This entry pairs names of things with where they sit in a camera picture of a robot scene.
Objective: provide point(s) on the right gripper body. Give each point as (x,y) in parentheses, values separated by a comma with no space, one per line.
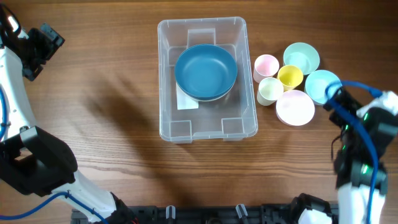
(351,104)

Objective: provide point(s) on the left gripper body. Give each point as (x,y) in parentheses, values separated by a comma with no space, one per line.
(38,48)

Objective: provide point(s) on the light blue small bowl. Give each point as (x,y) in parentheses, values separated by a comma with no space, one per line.
(316,84)

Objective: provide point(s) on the pink small bowl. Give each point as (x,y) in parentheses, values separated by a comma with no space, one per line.
(295,108)

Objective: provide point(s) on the mint green small bowl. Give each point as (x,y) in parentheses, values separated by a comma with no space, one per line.
(303,56)

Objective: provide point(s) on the dark blue bowl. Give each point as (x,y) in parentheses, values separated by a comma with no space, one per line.
(205,70)
(211,97)

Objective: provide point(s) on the cream large bowl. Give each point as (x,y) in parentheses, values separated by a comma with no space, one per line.
(207,99)

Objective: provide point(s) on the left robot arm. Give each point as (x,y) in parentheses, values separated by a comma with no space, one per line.
(34,161)

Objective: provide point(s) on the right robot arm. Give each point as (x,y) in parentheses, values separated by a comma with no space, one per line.
(361,178)

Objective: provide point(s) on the clear plastic storage container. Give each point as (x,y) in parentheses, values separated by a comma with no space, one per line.
(230,118)

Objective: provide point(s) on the white label in container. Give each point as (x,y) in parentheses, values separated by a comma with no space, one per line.
(184,102)

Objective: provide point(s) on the yellow cup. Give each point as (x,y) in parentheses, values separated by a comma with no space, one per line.
(290,76)

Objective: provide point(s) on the cream cup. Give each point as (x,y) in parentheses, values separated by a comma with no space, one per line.
(270,90)

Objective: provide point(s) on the pink cup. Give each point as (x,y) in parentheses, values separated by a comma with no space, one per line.
(265,66)

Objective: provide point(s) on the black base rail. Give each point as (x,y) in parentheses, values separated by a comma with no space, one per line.
(264,214)

